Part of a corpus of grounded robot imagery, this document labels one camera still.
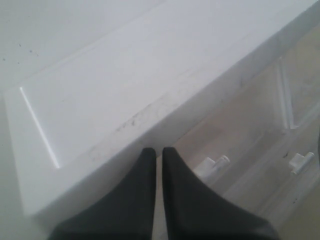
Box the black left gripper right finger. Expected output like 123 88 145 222
162 147 277 240

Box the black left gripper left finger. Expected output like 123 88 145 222
49 148 157 240

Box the clear top left drawer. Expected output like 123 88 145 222
172 57 296 201

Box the white plastic drawer cabinet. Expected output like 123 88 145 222
0 0 320 240

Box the clear top right drawer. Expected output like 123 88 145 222
279 24 320 129

